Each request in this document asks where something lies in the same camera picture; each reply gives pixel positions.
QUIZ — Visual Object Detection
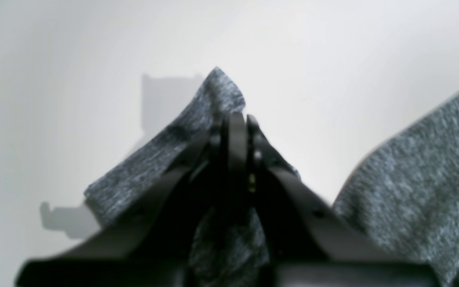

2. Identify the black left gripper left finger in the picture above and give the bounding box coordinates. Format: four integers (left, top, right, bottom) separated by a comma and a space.
15, 112, 248, 287

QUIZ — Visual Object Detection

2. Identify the grey long-sleeve T-shirt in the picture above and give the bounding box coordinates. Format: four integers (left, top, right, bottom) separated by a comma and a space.
84, 67, 459, 287

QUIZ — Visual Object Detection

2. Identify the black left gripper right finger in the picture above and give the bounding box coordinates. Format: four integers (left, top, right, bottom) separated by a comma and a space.
247, 116, 440, 287

